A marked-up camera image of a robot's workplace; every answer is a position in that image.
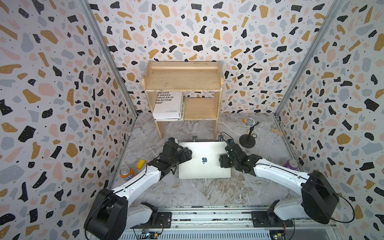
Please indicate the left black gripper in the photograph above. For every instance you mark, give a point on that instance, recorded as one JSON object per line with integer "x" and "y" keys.
{"x": 184, "y": 158}

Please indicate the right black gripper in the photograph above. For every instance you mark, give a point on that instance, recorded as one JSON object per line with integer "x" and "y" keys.
{"x": 222, "y": 159}

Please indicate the silver laptop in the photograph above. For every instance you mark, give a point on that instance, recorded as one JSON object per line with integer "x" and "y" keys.
{"x": 205, "y": 162}

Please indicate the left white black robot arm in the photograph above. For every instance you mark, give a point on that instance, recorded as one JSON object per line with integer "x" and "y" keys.
{"x": 111, "y": 213}

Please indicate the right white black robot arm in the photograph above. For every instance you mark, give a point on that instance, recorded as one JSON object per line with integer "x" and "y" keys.
{"x": 317, "y": 199}

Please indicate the black folding laptop stand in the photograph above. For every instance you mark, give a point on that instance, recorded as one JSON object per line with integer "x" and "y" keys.
{"x": 197, "y": 139}

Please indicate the yellow block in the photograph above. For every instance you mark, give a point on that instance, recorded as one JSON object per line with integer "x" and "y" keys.
{"x": 140, "y": 164}

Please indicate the white book black text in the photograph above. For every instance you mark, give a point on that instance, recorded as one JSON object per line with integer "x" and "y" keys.
{"x": 168, "y": 106}

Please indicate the tan wooden piece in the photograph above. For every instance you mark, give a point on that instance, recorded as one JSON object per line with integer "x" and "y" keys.
{"x": 275, "y": 131}

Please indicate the orange soda can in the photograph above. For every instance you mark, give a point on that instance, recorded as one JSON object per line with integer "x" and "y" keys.
{"x": 126, "y": 173}

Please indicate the purple soda can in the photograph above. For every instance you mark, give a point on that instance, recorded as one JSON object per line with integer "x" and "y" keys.
{"x": 292, "y": 164}

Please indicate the wooden shelf unit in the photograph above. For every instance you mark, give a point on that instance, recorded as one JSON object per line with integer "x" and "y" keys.
{"x": 185, "y": 77}

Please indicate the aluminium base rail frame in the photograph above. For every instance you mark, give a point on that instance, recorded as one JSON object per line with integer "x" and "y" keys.
{"x": 205, "y": 223}

